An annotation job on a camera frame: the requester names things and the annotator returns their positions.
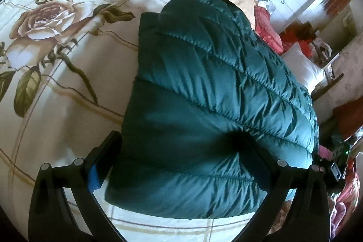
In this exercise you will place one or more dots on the green puffer jacket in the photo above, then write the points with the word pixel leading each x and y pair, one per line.
pixel 204 89

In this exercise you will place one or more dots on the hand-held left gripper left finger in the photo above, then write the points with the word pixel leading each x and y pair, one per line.
pixel 95 177

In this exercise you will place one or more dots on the floral cream quilt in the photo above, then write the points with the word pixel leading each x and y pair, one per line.
pixel 71 117

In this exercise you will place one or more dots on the red clothing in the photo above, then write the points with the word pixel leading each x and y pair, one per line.
pixel 297 38

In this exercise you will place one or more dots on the orange cloth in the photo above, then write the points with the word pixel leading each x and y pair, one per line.
pixel 347 117

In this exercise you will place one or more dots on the pink floral blanket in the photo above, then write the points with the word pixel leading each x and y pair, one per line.
pixel 344 210

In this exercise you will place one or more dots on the red ruffled cushion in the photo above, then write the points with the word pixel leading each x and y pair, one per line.
pixel 268 29

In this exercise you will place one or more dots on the white pillow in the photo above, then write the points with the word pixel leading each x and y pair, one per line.
pixel 305 67

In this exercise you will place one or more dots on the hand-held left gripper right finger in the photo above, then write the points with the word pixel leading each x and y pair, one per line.
pixel 256 158

